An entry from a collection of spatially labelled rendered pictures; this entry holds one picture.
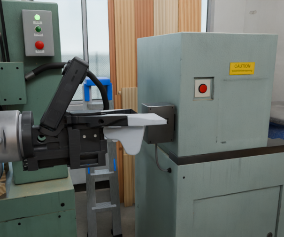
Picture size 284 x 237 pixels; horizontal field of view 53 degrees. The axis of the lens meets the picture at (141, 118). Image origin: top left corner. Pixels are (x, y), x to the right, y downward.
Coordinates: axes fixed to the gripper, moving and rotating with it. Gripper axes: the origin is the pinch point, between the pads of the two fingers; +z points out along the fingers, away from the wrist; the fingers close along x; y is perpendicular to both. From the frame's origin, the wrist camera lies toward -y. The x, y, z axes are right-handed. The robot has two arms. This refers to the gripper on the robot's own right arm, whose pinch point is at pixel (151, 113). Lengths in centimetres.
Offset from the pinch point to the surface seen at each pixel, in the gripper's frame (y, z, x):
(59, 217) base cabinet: 46, -16, -72
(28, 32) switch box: -26, -23, -66
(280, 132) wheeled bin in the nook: 25, 118, -100
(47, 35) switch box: -25, -16, -67
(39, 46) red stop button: -21, -19, -66
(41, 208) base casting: 41, -23, -71
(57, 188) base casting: 34, -16, -72
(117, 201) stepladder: 75, 23, -153
